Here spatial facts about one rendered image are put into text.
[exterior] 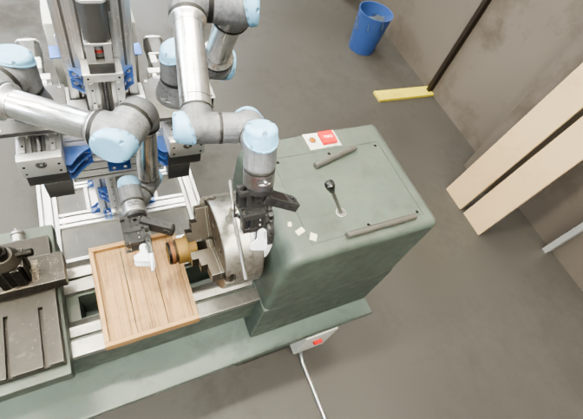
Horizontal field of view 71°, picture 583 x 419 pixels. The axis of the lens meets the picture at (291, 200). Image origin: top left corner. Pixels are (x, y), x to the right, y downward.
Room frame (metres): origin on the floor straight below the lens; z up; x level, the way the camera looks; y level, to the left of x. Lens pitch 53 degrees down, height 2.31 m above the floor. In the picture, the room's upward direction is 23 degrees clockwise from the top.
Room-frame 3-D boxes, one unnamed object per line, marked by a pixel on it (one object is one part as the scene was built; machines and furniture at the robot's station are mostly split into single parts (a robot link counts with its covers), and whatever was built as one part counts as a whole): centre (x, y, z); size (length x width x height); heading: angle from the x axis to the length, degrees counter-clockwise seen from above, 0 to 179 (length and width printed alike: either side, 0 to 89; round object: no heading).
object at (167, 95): (1.14, 0.58, 1.21); 0.15 x 0.15 x 0.10
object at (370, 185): (0.96, -0.13, 1.06); 0.59 x 0.48 x 0.39; 131
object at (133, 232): (0.58, 0.43, 1.08); 0.12 x 0.09 x 0.08; 40
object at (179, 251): (0.58, 0.27, 1.08); 0.09 x 0.09 x 0.09; 41
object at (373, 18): (3.94, -0.07, 0.22); 0.38 x 0.36 x 0.44; 40
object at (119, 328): (0.49, 0.37, 0.89); 0.36 x 0.30 x 0.04; 41
